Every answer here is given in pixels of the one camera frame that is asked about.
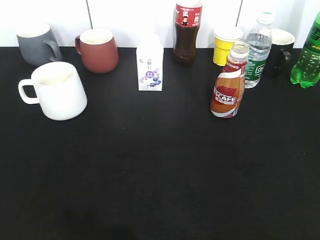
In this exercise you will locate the white blueberry milk carton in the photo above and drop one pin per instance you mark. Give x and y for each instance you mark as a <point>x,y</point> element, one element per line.
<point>149,59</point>

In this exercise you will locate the orange Nescafe coffee bottle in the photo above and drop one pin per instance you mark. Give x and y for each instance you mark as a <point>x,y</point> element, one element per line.
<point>229,86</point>

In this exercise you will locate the cola bottle red label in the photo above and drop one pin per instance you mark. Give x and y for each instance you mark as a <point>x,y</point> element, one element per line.
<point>187,18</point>

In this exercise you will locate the black ceramic mug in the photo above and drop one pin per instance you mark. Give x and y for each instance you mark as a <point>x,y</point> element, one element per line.
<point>280,54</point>

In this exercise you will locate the clear water bottle green label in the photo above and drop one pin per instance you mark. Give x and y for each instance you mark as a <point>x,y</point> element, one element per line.
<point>260,43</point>

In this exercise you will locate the green sprite bottle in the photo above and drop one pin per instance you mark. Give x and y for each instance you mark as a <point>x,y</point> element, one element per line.
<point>306,71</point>

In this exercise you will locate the yellow paper cup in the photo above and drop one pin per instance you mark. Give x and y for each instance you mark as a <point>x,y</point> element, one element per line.
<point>225,36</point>

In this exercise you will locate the dark red ceramic mug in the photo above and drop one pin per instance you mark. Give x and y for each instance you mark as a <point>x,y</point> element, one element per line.
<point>98,50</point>

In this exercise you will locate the grey ceramic mug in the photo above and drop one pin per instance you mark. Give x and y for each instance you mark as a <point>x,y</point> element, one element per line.
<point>38,44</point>

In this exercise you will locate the white ceramic mug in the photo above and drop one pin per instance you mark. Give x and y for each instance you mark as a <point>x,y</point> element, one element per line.
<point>57,88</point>

